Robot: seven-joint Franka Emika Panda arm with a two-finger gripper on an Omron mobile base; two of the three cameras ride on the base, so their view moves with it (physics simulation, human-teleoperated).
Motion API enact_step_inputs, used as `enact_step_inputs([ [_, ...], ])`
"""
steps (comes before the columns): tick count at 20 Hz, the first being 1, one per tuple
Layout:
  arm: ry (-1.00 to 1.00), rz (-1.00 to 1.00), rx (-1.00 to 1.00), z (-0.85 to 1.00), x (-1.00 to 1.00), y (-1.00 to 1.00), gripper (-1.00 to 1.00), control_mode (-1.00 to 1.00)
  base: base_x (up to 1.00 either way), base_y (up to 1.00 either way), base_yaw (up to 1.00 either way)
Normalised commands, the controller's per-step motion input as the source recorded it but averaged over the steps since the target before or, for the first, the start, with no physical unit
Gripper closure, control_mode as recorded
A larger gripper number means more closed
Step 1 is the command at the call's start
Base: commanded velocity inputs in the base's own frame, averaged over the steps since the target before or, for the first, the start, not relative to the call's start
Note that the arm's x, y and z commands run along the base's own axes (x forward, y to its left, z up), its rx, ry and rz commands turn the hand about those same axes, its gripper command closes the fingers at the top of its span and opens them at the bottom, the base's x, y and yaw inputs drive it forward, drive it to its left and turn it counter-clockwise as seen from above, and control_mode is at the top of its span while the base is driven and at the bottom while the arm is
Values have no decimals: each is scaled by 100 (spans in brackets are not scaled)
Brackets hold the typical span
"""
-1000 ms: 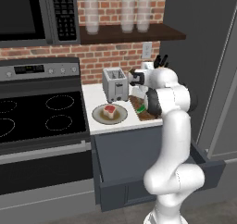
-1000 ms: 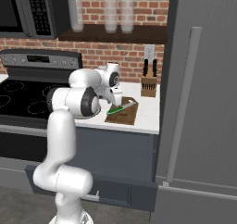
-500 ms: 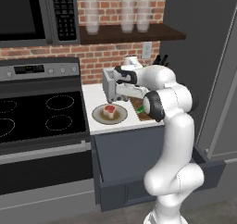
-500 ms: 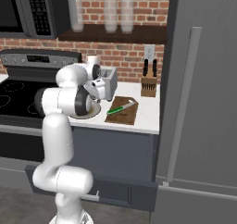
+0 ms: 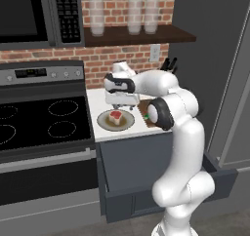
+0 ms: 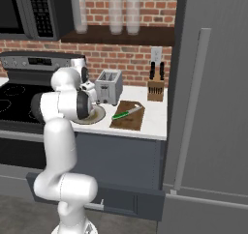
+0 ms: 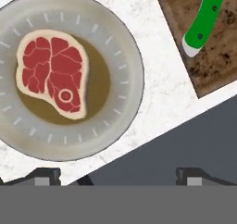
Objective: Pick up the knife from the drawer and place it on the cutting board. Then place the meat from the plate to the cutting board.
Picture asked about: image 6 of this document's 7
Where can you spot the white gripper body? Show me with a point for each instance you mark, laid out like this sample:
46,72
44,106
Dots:
89,91

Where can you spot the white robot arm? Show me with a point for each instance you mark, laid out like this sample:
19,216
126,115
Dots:
56,147

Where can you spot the round beige plate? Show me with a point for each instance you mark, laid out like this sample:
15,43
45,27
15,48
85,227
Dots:
98,113

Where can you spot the brown wooden cutting board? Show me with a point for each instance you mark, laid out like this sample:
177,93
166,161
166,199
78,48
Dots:
129,120

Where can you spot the wooden knife block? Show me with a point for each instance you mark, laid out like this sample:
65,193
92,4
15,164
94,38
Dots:
155,88

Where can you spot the dark grey drawer front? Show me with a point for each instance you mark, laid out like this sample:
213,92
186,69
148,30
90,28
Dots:
135,202

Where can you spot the silver toaster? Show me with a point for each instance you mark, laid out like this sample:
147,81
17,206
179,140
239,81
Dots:
109,88

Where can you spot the dark wooden shelf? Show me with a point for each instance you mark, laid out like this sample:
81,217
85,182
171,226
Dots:
129,37

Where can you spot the black and steel stove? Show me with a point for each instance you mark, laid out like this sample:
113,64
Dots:
16,99

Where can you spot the clear drinking glass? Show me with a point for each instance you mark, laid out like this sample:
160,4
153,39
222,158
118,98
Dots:
115,17
133,17
79,17

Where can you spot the dark grey counter cabinet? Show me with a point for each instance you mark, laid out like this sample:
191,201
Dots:
122,160

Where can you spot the grey microwave oven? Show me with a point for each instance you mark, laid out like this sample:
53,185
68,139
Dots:
19,9

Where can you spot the grey fridge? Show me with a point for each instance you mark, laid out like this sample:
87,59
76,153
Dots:
219,99

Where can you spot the white wall outlet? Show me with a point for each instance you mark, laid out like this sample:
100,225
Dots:
156,54

